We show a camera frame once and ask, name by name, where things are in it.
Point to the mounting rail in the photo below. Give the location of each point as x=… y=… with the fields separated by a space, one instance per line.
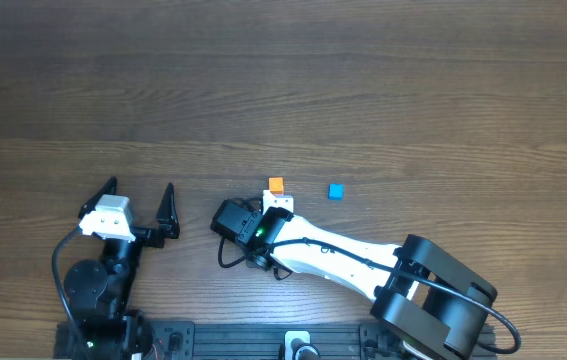
x=243 y=342

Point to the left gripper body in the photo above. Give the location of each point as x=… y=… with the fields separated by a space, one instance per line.
x=145 y=236

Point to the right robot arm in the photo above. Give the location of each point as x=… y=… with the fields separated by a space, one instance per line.
x=333 y=260

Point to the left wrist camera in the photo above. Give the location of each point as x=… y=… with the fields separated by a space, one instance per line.
x=108 y=217

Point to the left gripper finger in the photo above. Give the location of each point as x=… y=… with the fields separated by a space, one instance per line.
x=100 y=192
x=169 y=217

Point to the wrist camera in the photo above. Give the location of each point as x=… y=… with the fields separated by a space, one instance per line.
x=277 y=202
x=108 y=217

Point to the blue cube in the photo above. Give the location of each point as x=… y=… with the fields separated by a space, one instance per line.
x=335 y=192

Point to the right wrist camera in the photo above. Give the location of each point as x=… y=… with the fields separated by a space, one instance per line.
x=277 y=202

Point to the orange cube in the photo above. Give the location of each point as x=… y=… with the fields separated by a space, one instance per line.
x=276 y=184

